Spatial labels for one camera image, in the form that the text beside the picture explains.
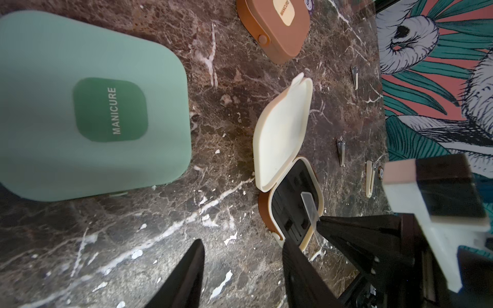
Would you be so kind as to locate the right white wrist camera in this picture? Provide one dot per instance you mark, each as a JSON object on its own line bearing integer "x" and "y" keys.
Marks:
{"x": 442, "y": 195}

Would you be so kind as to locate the right black frame post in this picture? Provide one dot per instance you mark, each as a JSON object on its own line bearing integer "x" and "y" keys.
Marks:
{"x": 381, "y": 5}

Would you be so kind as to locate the cream tweezers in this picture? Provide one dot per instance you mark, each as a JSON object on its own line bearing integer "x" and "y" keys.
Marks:
{"x": 370, "y": 178}

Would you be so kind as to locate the mint green clipper case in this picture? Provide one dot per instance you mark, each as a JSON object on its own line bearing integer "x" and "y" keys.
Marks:
{"x": 87, "y": 111}

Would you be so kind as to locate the cream clipper case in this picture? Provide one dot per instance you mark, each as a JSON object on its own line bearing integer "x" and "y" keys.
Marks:
{"x": 281, "y": 173}

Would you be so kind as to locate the brown clipper case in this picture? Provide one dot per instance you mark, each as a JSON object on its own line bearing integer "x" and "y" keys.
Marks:
{"x": 280, "y": 27}

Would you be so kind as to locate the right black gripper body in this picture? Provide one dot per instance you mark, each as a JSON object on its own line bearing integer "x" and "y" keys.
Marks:
{"x": 397, "y": 267}

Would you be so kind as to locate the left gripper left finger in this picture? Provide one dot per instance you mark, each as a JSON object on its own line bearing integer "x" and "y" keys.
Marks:
{"x": 183, "y": 287}

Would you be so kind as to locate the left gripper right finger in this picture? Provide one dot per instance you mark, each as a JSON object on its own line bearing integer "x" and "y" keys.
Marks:
{"x": 304, "y": 287}

